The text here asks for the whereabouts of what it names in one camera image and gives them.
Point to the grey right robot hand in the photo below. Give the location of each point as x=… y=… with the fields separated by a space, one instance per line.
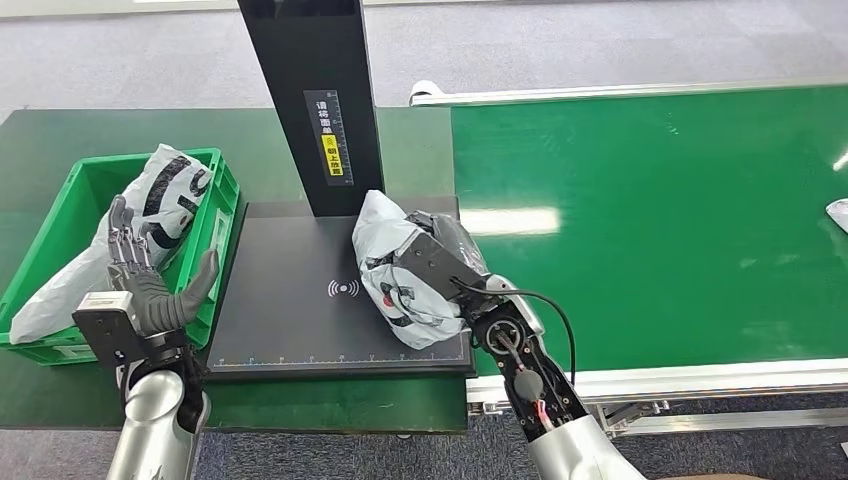
x=457 y=237

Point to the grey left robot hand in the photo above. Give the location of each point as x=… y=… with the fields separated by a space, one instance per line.
x=156 y=301

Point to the grey package black red print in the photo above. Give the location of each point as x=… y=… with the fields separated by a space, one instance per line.
x=379 y=228

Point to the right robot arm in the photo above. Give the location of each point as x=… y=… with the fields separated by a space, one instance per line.
x=536 y=384

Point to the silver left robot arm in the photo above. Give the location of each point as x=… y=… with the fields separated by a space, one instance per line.
x=156 y=424

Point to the grey package with black print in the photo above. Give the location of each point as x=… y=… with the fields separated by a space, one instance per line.
x=166 y=179

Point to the green plastic basket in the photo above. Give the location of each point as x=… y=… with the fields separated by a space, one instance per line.
x=40 y=258

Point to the black weighing scale with column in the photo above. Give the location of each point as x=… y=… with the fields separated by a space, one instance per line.
x=298 y=324

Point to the white conveyor roller end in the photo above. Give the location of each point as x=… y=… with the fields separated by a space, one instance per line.
x=424 y=91

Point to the green conveyor belt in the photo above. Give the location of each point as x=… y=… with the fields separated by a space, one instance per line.
x=662 y=232

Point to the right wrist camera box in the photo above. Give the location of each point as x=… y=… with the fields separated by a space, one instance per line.
x=434 y=262

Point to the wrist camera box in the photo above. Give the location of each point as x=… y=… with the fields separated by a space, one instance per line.
x=106 y=328
x=434 y=262

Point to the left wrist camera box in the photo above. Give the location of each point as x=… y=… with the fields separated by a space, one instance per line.
x=106 y=328

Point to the aluminium conveyor frame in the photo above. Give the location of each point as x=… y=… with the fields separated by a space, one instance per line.
x=662 y=382

